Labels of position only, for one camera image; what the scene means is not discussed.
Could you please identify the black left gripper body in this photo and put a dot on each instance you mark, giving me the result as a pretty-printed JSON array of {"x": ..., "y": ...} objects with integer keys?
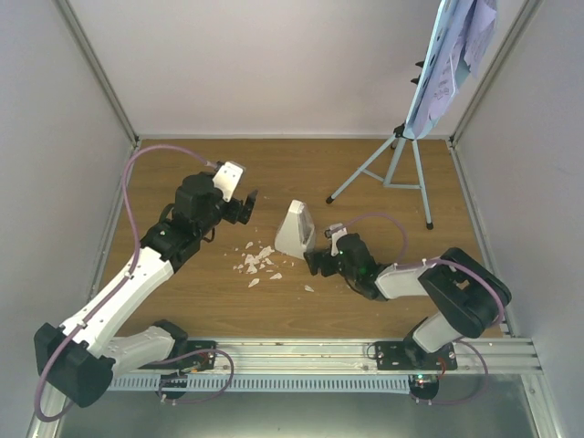
[{"x": 234, "y": 214}]

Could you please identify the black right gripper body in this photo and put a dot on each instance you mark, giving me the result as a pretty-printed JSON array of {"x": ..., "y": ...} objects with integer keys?
[{"x": 328, "y": 268}]

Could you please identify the sheet music papers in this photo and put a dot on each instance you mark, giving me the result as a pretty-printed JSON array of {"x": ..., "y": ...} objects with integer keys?
[{"x": 468, "y": 35}]

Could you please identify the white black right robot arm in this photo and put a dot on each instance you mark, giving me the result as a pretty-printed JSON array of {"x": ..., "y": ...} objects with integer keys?
[{"x": 469, "y": 299}]

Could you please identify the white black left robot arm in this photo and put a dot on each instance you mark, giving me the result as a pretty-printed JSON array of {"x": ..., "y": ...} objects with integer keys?
[{"x": 81, "y": 357}]

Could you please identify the white plastic debris pile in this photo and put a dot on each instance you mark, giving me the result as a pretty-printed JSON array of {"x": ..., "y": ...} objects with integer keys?
[{"x": 257, "y": 264}]

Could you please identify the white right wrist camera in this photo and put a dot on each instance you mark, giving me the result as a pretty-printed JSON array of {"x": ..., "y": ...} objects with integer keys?
[{"x": 333, "y": 233}]

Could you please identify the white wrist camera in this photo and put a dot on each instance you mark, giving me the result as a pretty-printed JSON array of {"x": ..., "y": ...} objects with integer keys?
[
  {"x": 227, "y": 178},
  {"x": 333, "y": 233}
]

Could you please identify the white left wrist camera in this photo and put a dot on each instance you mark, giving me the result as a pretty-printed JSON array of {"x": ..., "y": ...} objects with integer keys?
[{"x": 227, "y": 178}]

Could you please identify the grey slotted cable duct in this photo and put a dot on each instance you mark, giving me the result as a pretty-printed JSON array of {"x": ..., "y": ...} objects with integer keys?
[{"x": 268, "y": 383}]

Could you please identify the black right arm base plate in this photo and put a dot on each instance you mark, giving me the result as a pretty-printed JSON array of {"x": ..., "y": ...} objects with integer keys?
[{"x": 401, "y": 355}]

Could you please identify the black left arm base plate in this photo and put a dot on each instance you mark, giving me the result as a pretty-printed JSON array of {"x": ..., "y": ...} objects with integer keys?
[{"x": 188, "y": 355}]

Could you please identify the aluminium frame post left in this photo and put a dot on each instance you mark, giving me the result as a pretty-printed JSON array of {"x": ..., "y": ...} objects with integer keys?
[{"x": 81, "y": 38}]

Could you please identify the aluminium frame post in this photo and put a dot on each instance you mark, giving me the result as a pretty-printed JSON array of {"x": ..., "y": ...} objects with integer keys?
[
  {"x": 81, "y": 38},
  {"x": 508, "y": 43}
]

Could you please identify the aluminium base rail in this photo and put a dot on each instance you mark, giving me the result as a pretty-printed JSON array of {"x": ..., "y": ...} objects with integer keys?
[{"x": 355, "y": 357}]

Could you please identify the aluminium frame post right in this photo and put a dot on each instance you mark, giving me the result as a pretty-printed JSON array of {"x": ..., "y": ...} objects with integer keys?
[{"x": 508, "y": 43}]

